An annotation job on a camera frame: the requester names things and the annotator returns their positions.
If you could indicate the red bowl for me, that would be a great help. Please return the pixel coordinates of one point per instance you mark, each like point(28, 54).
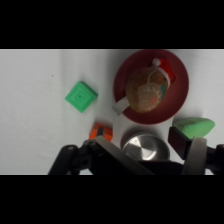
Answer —
point(180, 83)

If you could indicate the steel bowl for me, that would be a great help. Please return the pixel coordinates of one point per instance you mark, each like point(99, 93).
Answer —
point(145, 148)

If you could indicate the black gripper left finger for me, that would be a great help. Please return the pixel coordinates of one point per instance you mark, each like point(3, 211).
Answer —
point(110, 155)

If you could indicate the green wedge sponge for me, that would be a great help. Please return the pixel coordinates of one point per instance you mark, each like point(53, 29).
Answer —
point(194, 126)

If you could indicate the red cube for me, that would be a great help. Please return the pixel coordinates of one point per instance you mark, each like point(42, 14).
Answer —
point(101, 131)

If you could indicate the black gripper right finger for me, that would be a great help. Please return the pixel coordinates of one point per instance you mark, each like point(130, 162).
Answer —
point(195, 155)

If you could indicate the brown plush toy santa hat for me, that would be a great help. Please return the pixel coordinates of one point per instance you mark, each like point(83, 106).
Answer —
point(148, 88)

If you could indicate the green cube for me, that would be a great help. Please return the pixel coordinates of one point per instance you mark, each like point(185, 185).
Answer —
point(81, 96)

